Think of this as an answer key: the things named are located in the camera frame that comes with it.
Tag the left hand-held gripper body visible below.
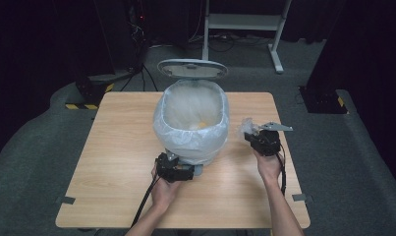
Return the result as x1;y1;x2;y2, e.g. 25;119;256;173
155;150;183;184

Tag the dark equipment rack with wires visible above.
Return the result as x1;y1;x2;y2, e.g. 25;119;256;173
125;0;151;72

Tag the black floor cable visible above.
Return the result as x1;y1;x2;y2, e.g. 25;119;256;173
120;63;159;93

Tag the clear wrapper with yellow print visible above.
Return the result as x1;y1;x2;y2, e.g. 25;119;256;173
189;120;210;131

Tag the white plastic bin liner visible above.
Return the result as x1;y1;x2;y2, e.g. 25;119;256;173
152;79;231;166

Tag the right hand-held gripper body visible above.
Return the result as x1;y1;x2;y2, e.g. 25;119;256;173
252;121;294;157

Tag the white metal stand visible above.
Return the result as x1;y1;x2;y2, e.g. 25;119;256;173
200;0;294;75

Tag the black base with hazard stripes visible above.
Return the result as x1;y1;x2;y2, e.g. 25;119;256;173
298;85;350;115
65;72;116;111

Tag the grey tape piece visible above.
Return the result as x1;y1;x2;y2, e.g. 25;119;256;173
292;193;314;203
56;195;77;206

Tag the black floor cables bundle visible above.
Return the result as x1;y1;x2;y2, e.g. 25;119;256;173
188;30;273;54

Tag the grey pedal bin white lid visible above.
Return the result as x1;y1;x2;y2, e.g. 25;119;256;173
152;58;231;177

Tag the clear plastic wrapper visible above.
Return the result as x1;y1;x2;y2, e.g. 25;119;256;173
237;117;260;140

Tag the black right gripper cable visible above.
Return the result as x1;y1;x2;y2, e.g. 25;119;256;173
275;144;288;197

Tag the person's right hand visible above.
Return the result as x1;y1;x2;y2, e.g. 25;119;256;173
254;148;284;187

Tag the person's left hand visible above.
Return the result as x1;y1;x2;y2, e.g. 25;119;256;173
149;164;183;212

